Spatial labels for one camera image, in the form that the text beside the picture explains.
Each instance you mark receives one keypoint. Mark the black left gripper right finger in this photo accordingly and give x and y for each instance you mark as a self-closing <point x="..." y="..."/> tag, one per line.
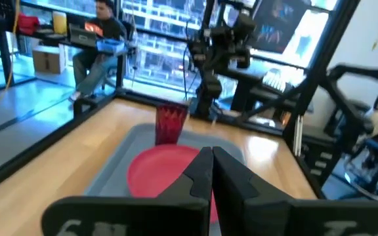
<point x="307" y="219"/>

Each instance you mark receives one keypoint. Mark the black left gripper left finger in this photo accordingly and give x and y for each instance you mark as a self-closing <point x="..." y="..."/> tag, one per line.
<point x="126" y="216"/>

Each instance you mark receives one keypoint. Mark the pink round plate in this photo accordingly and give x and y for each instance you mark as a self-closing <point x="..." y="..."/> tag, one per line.
<point x="156" y="170"/>

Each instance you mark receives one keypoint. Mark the red faceted plastic cup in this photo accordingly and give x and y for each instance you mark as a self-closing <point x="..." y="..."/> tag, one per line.
<point x="171" y="126"/>

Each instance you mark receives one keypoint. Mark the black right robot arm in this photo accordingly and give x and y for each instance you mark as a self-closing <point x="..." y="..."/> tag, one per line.
<point x="210" y="88"/>

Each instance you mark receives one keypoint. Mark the blue-grey plastic tray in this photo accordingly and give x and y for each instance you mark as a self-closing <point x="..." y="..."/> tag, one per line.
<point x="117" y="173"/>

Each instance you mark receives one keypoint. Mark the black drawer cabinet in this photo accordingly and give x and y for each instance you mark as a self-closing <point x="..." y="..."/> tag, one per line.
<point x="317" y="154"/>

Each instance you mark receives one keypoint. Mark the black neighbouring robot rig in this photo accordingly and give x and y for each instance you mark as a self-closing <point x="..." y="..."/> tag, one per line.
<point x="349" y="108"/>

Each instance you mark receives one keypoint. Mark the white ribbed object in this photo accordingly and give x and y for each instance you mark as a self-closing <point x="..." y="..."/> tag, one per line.
<point x="276" y="80"/>

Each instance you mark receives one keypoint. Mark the blue box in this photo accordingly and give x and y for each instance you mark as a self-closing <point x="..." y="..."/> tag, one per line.
<point x="110" y="46"/>

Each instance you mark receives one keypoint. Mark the cardboard box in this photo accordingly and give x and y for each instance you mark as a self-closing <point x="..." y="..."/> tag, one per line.
<point x="48" y="60"/>

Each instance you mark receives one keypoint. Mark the dark laptop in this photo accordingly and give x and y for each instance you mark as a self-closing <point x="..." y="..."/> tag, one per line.
<point x="82" y="37"/>

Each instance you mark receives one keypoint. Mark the person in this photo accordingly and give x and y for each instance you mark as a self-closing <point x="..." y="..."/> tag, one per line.
<point x="110" y="27"/>

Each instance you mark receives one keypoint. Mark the yellow container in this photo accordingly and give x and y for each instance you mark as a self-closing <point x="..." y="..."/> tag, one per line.
<point x="59" y="23"/>

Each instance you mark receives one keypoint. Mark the black desk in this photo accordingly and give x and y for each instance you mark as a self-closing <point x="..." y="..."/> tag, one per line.
<point x="3" y="49"/>

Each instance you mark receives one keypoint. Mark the red bag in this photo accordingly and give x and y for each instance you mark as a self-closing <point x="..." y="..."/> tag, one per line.
<point x="28" y="24"/>

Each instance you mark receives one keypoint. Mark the dark wall screen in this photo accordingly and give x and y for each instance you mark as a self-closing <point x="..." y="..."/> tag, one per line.
<point x="277" y="29"/>

